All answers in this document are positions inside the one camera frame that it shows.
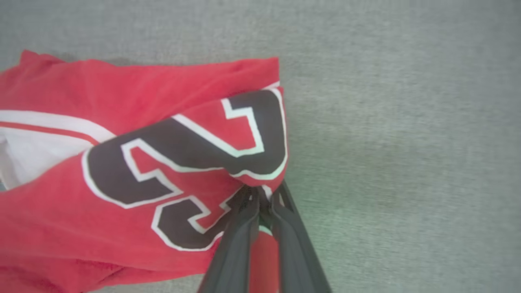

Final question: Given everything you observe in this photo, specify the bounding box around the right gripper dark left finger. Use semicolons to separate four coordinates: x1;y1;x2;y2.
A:
198;185;261;293

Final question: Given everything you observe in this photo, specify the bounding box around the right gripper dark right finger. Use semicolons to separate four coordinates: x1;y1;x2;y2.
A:
269;181;332;293

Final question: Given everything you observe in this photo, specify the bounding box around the red basketball jersey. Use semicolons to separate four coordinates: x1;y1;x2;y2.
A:
0;50;289;293

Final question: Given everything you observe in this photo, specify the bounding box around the grey fabric sofa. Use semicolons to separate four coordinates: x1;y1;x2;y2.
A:
0;0;521;293

